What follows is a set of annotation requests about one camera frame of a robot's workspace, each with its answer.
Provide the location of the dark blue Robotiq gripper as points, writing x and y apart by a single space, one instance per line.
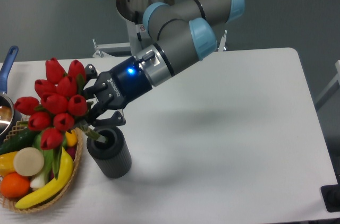
114 89

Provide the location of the red tulip bouquet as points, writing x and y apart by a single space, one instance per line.
60 107

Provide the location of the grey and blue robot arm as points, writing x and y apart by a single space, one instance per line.
179 35

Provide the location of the dark grey ribbed vase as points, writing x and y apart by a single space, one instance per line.
113 157

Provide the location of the yellow squash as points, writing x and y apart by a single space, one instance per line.
71 138

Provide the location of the red radish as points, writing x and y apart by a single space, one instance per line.
70 151

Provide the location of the green cucumber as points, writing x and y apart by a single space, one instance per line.
20 140

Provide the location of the round beige disc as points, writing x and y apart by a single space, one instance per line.
28 161

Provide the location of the yellow banana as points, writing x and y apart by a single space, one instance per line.
51 188

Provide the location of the green bok choy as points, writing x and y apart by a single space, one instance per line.
43 177

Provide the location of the yellow bell pepper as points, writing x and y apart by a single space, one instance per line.
6 163

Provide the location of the orange fruit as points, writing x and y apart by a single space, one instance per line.
15 186

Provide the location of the woven wicker basket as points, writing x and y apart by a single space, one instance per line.
10 203

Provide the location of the black device at table edge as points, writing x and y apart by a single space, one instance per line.
330 194

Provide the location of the blue handled saucepan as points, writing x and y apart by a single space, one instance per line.
9 116

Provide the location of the white frame at right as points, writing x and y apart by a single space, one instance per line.
329 90

